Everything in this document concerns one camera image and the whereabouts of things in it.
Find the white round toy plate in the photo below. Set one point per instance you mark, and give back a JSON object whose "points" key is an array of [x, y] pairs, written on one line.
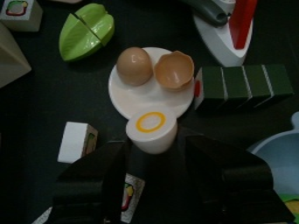
{"points": [[144, 96]]}

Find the hollow brown toy eggshell half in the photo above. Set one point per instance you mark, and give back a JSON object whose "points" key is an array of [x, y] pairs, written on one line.
{"points": [[173, 70]]}

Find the beige toy block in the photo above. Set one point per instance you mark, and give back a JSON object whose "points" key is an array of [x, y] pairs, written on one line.
{"points": [[10, 61]]}

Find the light blue toy pan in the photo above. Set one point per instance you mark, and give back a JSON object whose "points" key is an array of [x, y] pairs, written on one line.
{"points": [[280, 163]]}

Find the brown toy egg half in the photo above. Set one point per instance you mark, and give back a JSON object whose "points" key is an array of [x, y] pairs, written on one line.
{"points": [[133, 66]]}

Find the white boat-shaped toy base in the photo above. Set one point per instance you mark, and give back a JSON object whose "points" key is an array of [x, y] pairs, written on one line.
{"points": [[219, 43]]}

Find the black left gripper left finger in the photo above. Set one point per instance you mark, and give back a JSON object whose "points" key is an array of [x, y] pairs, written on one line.
{"points": [[86, 180]]}

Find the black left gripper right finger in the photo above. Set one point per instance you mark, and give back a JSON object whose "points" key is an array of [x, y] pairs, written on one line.
{"points": [[233, 186]]}

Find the green striped toy sushi roll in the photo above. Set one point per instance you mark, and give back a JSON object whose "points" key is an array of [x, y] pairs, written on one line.
{"points": [[243, 86]]}

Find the green toy leaf vegetable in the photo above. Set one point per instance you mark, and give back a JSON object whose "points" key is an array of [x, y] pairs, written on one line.
{"points": [[82, 33]]}

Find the green yellow toy piece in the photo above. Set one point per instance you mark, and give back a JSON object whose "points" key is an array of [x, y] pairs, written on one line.
{"points": [[291, 204]]}

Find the white picture toy block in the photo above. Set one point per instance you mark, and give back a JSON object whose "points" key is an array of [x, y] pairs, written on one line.
{"points": [[18, 13]]}

